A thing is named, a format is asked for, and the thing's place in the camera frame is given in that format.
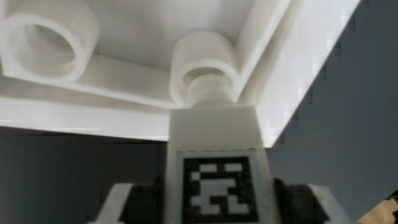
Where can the white chair leg with tag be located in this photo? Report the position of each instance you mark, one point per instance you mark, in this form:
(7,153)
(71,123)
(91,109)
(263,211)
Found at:
(218,185)

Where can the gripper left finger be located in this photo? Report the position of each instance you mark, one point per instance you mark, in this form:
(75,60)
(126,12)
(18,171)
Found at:
(131,206)

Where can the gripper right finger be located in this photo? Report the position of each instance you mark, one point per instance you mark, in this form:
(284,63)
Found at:
(306,205)

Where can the white chair seat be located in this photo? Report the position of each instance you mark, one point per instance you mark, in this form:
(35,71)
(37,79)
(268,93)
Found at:
(153,69)

